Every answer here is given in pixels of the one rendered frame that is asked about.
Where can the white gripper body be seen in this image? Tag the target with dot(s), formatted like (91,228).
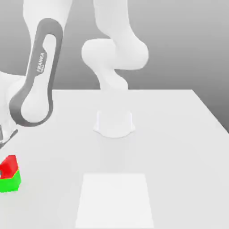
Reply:
(8,140)

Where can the small red cube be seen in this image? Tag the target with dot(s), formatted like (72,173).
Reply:
(9,166)

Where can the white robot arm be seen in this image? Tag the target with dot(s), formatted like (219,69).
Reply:
(32,100)

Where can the small green cube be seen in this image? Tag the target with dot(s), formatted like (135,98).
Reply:
(9,184)

